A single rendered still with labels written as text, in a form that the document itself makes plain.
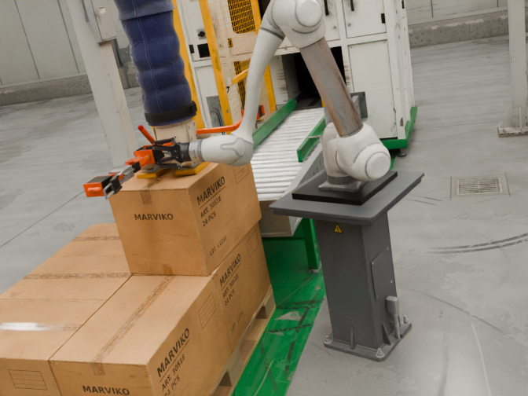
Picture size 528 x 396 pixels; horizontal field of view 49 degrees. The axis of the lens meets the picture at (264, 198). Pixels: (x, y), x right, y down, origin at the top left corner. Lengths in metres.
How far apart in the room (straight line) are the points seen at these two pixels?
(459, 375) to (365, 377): 0.38
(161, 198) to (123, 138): 1.70
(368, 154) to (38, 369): 1.43
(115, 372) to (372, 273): 1.14
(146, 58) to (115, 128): 1.63
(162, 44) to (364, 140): 0.91
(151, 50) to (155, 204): 0.62
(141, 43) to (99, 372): 1.28
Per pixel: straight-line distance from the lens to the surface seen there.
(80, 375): 2.23
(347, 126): 2.20
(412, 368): 2.68
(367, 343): 2.76
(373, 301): 2.63
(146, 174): 2.57
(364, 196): 2.37
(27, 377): 2.40
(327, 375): 2.69
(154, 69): 2.49
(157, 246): 2.53
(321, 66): 2.13
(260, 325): 3.05
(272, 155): 4.01
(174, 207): 2.39
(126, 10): 2.50
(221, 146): 2.21
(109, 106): 4.04
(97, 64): 4.02
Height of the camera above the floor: 1.64
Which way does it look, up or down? 20 degrees down
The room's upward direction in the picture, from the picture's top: 11 degrees counter-clockwise
